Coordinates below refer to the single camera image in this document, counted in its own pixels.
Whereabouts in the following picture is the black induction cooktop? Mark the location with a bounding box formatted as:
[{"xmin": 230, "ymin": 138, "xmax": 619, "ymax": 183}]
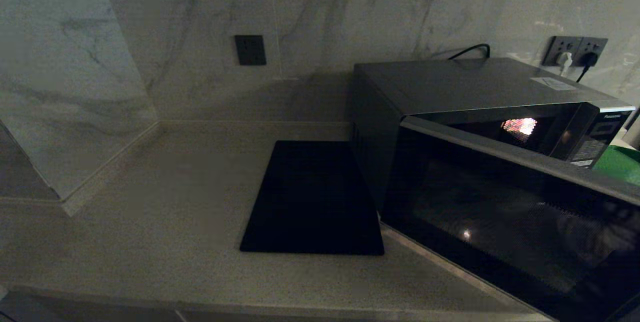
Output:
[{"xmin": 240, "ymin": 141, "xmax": 385, "ymax": 255}]

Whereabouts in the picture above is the black curved cable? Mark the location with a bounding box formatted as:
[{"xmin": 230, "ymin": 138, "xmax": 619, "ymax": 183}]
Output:
[{"xmin": 446, "ymin": 43, "xmax": 492, "ymax": 61}]

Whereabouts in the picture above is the white plug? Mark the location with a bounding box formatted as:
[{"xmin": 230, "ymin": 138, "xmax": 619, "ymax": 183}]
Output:
[{"xmin": 558, "ymin": 52, "xmax": 574, "ymax": 78}]

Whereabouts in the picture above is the black double wall socket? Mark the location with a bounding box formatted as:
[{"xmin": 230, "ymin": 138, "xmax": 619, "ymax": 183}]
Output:
[{"xmin": 542, "ymin": 36, "xmax": 609, "ymax": 67}]

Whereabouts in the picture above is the black plug with cable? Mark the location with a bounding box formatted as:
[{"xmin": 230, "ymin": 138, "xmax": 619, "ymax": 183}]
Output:
[{"xmin": 574, "ymin": 53, "xmax": 599, "ymax": 84}]

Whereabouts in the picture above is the black single wall socket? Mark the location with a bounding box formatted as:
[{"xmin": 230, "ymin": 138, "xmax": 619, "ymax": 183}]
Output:
[{"xmin": 234, "ymin": 35, "xmax": 267, "ymax": 66}]

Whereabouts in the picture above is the green plastic tray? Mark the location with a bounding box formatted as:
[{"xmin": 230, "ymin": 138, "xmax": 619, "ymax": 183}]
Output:
[{"xmin": 592, "ymin": 145, "xmax": 640, "ymax": 186}]

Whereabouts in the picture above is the dark glass microwave door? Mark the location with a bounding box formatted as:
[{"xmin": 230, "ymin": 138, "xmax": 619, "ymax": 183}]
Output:
[{"xmin": 380, "ymin": 116, "xmax": 640, "ymax": 322}]

